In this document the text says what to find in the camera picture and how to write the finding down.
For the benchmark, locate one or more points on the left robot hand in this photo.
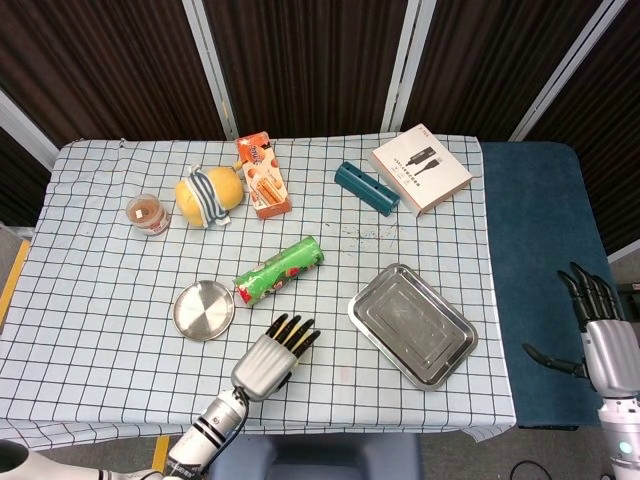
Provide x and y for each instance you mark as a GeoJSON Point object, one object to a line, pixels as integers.
{"type": "Point", "coordinates": [262, 365]}

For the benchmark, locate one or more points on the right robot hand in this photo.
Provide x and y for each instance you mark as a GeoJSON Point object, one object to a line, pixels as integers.
{"type": "Point", "coordinates": [612, 355]}

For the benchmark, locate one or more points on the green chips can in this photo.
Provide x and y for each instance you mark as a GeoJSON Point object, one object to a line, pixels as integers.
{"type": "Point", "coordinates": [280, 270]}

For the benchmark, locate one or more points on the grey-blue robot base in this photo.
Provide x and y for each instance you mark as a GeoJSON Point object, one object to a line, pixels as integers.
{"type": "Point", "coordinates": [325, 457]}

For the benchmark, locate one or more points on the black box beside table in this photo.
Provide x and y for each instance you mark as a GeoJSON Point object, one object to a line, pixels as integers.
{"type": "Point", "coordinates": [629, 297]}

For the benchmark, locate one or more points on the round metal plate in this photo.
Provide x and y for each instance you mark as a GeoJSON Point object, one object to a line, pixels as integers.
{"type": "Point", "coordinates": [204, 311]}

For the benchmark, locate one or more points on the white checkered tablecloth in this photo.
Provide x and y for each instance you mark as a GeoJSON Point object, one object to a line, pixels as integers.
{"type": "Point", "coordinates": [300, 225]}

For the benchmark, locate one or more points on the rectangular metal tray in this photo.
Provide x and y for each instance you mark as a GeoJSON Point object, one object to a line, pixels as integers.
{"type": "Point", "coordinates": [412, 325]}

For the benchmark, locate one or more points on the yellow plush toy striped cloth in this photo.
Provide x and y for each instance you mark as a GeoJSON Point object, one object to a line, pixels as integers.
{"type": "Point", "coordinates": [225, 190]}

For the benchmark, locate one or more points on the orange biscuit box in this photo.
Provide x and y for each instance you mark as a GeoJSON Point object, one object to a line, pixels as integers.
{"type": "Point", "coordinates": [265, 180]}

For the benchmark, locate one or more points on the clear plastic cup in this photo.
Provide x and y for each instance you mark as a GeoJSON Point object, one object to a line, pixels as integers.
{"type": "Point", "coordinates": [147, 215]}

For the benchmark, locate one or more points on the teal rectangular case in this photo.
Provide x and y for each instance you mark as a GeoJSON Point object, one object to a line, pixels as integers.
{"type": "Point", "coordinates": [365, 187]}

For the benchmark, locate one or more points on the dark folding screen panel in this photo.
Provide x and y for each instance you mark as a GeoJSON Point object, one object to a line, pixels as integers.
{"type": "Point", "coordinates": [100, 60]}
{"type": "Point", "coordinates": [610, 125]}
{"type": "Point", "coordinates": [490, 60]}
{"type": "Point", "coordinates": [310, 60]}

